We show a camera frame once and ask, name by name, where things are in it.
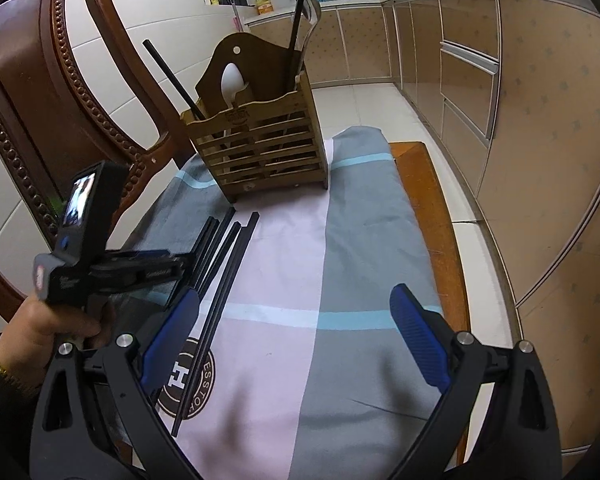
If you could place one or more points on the wooden utensil holder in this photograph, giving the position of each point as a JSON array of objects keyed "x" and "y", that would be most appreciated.
[{"x": 271, "y": 138}]

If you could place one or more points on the orange wooden table edge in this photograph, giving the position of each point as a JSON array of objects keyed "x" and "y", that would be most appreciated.
[{"x": 445, "y": 430}]

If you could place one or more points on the grey pink cloth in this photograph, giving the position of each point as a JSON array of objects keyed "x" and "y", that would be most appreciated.
[{"x": 307, "y": 376}]

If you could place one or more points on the carved wooden chair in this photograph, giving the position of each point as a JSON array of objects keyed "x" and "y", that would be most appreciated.
[{"x": 51, "y": 124}]

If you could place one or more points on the white ceramic spoon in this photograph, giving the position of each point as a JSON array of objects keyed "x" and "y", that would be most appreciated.
[{"x": 232, "y": 82}]

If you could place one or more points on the black chopstick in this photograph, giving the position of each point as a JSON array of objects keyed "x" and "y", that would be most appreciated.
[
  {"x": 170, "y": 76},
  {"x": 218, "y": 259},
  {"x": 203, "y": 268},
  {"x": 201, "y": 248},
  {"x": 213, "y": 318},
  {"x": 289, "y": 67}
]

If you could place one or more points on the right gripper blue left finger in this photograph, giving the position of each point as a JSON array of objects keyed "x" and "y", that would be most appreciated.
[{"x": 165, "y": 346}]

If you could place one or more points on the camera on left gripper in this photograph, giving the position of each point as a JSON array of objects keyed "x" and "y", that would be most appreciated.
[{"x": 94, "y": 198}]

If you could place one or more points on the kitchen base cabinets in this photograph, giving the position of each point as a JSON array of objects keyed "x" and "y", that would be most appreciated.
[{"x": 506, "y": 94}]

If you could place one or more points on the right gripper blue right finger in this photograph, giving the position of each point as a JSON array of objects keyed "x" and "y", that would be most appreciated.
[{"x": 426, "y": 335}]

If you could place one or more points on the yellow box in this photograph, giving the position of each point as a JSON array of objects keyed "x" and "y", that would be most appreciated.
[{"x": 263, "y": 6}]

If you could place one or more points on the left hand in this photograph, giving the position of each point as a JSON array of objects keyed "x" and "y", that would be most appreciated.
[{"x": 29, "y": 339}]

